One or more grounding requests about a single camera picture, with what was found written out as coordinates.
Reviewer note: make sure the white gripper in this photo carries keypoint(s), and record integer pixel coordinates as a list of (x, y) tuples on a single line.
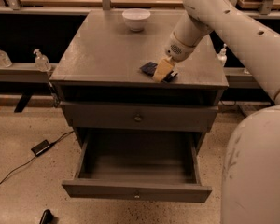
[(179, 50)]

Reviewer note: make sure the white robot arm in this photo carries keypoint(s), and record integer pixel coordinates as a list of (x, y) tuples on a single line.
[(250, 192)]

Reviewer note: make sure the grey wooden drawer cabinet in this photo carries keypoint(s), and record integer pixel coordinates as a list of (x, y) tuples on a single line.
[(102, 65)]

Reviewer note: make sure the closed grey top drawer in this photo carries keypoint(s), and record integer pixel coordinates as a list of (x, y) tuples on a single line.
[(140, 117)]

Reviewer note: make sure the open grey middle drawer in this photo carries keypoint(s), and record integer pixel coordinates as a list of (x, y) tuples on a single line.
[(138, 165)]

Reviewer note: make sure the white ceramic bowl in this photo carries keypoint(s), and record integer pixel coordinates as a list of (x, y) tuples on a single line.
[(136, 18)]

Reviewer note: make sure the clear pump bottle right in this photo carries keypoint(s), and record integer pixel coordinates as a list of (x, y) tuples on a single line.
[(222, 55)]

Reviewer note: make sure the clear pump bottle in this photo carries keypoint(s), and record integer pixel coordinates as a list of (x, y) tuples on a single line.
[(4, 59), (41, 61), (222, 55)]

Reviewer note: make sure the black power adapter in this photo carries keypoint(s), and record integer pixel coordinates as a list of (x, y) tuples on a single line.
[(41, 148)]

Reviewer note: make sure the clear pump bottle far left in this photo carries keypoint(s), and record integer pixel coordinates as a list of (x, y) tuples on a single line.
[(4, 59)]

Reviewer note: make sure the black object on floor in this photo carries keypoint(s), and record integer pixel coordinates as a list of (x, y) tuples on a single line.
[(47, 217)]

